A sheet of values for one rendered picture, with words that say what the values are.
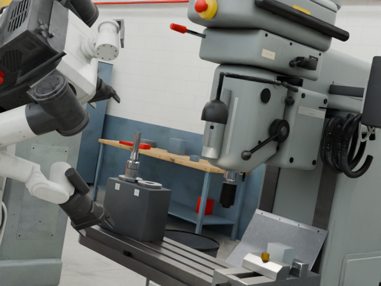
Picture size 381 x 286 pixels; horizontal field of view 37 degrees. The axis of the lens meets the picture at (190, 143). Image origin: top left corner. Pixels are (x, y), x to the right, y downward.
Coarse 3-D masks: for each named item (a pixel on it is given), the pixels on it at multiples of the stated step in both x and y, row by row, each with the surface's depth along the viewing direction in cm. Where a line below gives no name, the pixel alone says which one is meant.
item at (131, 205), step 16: (112, 192) 210; (128, 192) 205; (144, 192) 200; (160, 192) 204; (112, 208) 210; (128, 208) 205; (144, 208) 200; (160, 208) 205; (128, 224) 204; (144, 224) 200; (160, 224) 206; (144, 240) 201
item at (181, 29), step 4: (172, 24) 165; (176, 24) 166; (172, 28) 166; (176, 28) 166; (180, 28) 167; (184, 28) 168; (180, 32) 168; (184, 32) 169; (188, 32) 170; (192, 32) 171; (196, 32) 172; (200, 36) 174; (204, 36) 175
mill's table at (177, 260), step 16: (80, 240) 214; (96, 240) 209; (112, 240) 201; (128, 240) 200; (160, 240) 210; (112, 256) 200; (128, 256) 194; (144, 256) 188; (160, 256) 185; (176, 256) 189; (192, 256) 193; (208, 256) 196; (144, 272) 187; (160, 272) 182; (176, 272) 177; (192, 272) 173; (208, 272) 176
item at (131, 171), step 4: (128, 164) 211; (128, 168) 211; (132, 168) 211; (136, 168) 212; (128, 172) 211; (132, 172) 211; (136, 172) 212; (128, 176) 211; (132, 176) 211; (136, 176) 212
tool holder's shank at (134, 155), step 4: (136, 132) 212; (140, 132) 212; (136, 136) 211; (140, 136) 212; (136, 140) 212; (140, 140) 213; (136, 144) 212; (136, 148) 212; (132, 152) 212; (136, 152) 212; (132, 156) 212; (136, 156) 212; (132, 160) 212; (136, 160) 213
